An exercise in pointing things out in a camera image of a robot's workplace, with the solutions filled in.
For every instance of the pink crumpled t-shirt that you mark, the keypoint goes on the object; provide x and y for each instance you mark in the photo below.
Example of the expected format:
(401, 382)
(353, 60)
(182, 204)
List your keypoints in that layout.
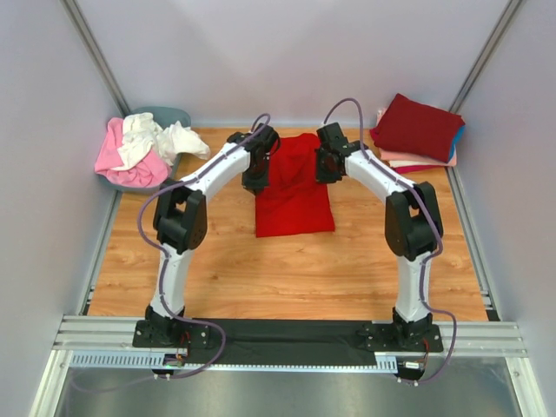
(136, 166)

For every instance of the white crumpled t-shirt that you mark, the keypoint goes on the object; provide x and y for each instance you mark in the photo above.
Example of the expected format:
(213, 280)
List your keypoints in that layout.
(167, 142)

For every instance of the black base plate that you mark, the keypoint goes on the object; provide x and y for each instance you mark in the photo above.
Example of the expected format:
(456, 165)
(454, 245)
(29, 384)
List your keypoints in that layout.
(317, 340)

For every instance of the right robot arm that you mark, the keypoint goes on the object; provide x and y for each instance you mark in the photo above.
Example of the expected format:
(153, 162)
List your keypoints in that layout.
(413, 231)

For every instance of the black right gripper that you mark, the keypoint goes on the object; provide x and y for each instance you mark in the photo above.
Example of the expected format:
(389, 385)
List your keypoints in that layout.
(321, 176)

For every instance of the perforated cable duct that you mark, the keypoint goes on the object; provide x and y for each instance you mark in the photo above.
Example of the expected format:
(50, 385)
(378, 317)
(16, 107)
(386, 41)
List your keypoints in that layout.
(159, 360)

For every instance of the grey laundry basket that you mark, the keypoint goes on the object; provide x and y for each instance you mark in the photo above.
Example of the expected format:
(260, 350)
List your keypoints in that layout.
(164, 116)

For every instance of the magenta folded t-shirt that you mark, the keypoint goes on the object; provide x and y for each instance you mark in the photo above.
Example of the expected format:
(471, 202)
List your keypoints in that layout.
(416, 168)

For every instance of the dark red folded t-shirt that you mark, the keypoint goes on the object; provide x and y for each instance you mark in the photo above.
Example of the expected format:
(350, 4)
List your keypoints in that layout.
(415, 128)

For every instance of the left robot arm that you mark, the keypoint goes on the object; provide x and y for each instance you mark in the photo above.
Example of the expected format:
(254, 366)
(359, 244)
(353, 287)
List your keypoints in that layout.
(181, 224)

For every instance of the white folded t-shirt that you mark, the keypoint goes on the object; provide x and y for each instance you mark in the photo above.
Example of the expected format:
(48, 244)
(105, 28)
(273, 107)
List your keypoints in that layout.
(397, 164)

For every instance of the light pink folded t-shirt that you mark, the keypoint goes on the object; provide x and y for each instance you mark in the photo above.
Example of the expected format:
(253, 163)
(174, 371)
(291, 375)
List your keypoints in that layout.
(390, 155)

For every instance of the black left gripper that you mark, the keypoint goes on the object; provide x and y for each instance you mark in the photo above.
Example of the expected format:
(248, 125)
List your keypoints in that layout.
(259, 184)

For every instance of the blue folded t-shirt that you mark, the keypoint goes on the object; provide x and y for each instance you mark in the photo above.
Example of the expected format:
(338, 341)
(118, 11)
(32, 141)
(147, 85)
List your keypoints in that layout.
(455, 141)

